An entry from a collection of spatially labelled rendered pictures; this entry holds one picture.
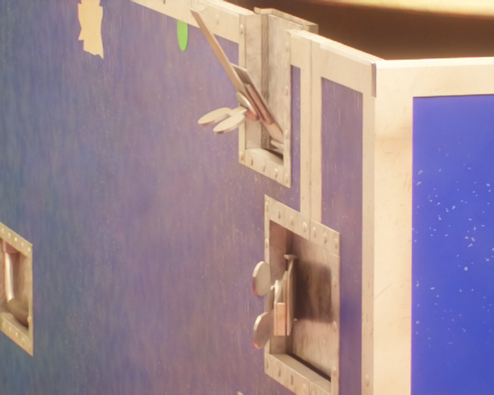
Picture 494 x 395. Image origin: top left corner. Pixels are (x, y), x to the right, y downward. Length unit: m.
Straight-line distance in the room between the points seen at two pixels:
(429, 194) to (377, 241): 0.05
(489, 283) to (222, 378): 0.39
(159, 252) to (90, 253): 0.23
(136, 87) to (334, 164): 0.52
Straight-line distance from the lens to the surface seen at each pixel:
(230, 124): 2.66
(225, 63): 2.67
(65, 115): 3.28
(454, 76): 2.46
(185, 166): 2.90
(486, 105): 2.47
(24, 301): 3.54
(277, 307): 2.57
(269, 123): 2.67
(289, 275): 2.63
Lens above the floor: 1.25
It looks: 9 degrees down
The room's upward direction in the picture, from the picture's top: straight up
